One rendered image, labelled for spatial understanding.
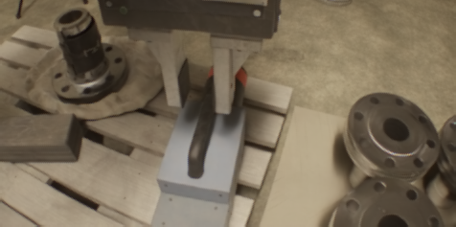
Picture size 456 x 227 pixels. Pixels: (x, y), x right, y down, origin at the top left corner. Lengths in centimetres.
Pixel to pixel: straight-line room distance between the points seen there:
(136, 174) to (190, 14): 53
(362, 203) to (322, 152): 38
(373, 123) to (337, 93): 44
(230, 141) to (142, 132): 32
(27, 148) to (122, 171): 27
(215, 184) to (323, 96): 70
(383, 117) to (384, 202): 24
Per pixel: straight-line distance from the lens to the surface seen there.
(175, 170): 63
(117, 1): 41
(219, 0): 36
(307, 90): 122
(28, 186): 94
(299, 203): 93
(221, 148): 65
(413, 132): 86
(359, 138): 79
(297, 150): 102
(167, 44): 48
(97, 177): 86
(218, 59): 47
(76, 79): 102
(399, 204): 73
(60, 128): 88
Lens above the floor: 84
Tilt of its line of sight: 47 degrees down
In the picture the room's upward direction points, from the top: straight up
